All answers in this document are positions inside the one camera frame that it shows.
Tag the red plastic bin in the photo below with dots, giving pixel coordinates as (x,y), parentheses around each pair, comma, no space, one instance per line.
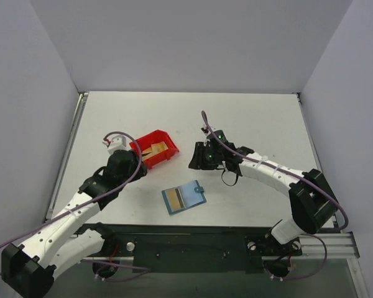
(157,136)

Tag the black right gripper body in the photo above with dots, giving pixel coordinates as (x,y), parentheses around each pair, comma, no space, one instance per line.
(201,156)

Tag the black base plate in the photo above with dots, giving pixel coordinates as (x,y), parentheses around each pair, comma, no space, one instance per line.
(191,249)

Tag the aluminium side rail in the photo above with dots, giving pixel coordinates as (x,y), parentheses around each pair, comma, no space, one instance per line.
(71,138)
(317,162)

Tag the left aluminium side rail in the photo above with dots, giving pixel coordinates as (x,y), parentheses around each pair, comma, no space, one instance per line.
(71,138)

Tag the right aluminium side rail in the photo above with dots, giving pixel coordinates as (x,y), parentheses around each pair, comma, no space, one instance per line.
(317,162)

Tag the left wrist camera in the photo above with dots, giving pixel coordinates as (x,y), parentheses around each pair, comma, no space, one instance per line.
(117,142)

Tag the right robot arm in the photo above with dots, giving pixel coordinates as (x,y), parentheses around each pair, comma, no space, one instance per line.
(312,201)

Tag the aluminium front rail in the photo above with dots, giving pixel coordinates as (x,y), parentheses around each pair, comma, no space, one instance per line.
(314,247)

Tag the blue leather card holder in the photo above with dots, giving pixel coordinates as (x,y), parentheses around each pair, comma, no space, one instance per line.
(193,195)

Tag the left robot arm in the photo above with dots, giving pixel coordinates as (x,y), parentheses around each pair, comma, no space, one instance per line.
(31,267)

